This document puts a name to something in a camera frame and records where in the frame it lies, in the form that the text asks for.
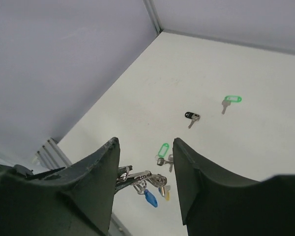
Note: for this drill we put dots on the large metal keyring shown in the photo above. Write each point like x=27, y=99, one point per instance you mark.
x=124, y=174

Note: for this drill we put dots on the green key tag far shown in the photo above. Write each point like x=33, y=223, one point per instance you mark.
x=233, y=98

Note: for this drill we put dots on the yellow key tag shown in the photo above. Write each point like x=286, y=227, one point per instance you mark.
x=167, y=196

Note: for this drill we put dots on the black key tag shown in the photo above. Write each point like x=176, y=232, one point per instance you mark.
x=190, y=115

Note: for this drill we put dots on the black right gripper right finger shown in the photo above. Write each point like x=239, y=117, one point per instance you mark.
x=217, y=202

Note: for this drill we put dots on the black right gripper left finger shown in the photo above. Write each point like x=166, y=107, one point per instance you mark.
x=75, y=201

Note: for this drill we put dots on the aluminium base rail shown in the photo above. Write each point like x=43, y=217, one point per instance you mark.
x=51, y=156

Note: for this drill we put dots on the green key tag near left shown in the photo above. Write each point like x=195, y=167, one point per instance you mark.
x=163, y=150

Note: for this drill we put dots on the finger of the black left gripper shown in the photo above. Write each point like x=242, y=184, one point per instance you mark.
x=26, y=173
x=121, y=185

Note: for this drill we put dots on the silver key on black tag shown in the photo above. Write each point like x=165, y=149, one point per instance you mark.
x=194, y=118

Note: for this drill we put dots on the aluminium frame left post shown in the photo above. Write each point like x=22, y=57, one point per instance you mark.
x=152, y=12

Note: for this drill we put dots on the green key tag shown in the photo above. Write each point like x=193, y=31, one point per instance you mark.
x=163, y=150
x=233, y=98

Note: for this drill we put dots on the blue key tag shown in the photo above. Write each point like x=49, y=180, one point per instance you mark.
x=150, y=198

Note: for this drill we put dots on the silver key on green tag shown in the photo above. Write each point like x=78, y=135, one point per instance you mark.
x=225, y=104

